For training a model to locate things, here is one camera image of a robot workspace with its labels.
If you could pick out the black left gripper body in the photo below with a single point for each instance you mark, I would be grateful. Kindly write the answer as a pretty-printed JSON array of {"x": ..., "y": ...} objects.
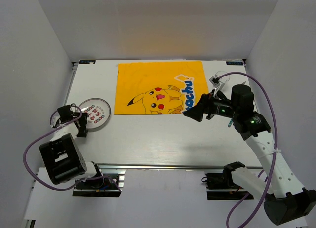
[{"x": 83, "y": 122}]

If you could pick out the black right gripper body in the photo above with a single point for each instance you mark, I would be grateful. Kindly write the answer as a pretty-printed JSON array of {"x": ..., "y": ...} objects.
[{"x": 216, "y": 106}]

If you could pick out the white plate with red print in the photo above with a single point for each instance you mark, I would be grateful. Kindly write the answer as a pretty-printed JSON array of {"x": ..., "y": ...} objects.
[{"x": 99, "y": 112}]

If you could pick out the yellow printed cloth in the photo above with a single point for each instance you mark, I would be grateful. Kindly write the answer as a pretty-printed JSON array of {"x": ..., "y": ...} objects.
[{"x": 156, "y": 88}]

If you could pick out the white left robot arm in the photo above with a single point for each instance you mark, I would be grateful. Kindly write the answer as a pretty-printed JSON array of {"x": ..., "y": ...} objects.
[{"x": 63, "y": 159}]

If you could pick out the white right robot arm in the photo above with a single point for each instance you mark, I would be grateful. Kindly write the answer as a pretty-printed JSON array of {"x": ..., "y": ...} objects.
[{"x": 285, "y": 198}]

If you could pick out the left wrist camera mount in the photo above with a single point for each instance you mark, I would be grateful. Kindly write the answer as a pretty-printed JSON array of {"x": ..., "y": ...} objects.
[{"x": 67, "y": 114}]

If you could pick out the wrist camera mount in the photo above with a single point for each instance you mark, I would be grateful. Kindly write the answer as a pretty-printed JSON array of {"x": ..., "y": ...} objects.
[
  {"x": 218, "y": 84},
  {"x": 67, "y": 114}
]

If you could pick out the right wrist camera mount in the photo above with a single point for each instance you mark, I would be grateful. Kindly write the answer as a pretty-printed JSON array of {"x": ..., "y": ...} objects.
[{"x": 218, "y": 84}]

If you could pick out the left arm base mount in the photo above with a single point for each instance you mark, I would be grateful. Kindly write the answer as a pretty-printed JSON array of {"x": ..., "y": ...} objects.
[{"x": 101, "y": 187}]

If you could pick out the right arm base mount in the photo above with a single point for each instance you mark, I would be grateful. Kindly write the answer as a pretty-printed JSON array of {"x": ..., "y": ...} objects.
[{"x": 218, "y": 190}]

